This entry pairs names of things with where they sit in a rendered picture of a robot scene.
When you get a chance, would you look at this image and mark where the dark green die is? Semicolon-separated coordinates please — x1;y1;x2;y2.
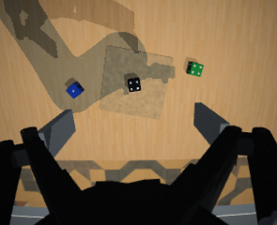
186;62;204;77

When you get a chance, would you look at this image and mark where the black die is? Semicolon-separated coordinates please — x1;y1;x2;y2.
128;78;141;92

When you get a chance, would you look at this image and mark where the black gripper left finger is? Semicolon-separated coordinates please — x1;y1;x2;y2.
0;110;102;225

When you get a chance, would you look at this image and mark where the blue die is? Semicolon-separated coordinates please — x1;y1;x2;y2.
66;82;84;98

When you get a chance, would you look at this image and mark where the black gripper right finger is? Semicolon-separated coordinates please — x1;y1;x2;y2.
143;102;277;225

